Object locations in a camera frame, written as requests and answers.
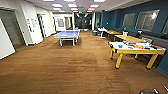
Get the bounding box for orange plastic item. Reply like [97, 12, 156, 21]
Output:
[132, 44, 145, 50]

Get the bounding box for dark glass hallway doors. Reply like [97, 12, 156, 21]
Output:
[74, 13, 94, 31]

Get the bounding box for dark side doorway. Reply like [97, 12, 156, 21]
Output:
[36, 13, 46, 38]

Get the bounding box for small white table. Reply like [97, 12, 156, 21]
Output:
[97, 27, 108, 39]

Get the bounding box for white wall notices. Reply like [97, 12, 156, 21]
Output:
[26, 18, 40, 33]

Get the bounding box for white double door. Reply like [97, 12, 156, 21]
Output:
[0, 18, 17, 61]

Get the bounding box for yellow air hockey table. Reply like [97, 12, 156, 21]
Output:
[108, 40, 167, 71]

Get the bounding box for large wall window panel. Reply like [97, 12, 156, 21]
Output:
[122, 12, 137, 30]
[135, 9, 161, 33]

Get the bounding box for dark trash bin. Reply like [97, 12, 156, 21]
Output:
[91, 30, 99, 37]

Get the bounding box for thin black cable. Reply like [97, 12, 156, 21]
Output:
[105, 75, 132, 91]

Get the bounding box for grey elevator door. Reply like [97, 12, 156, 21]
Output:
[0, 9, 27, 50]

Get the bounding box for blue ping-pong table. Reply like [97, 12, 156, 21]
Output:
[52, 29, 81, 47]

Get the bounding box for small beige box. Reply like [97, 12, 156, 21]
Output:
[122, 30, 129, 37]

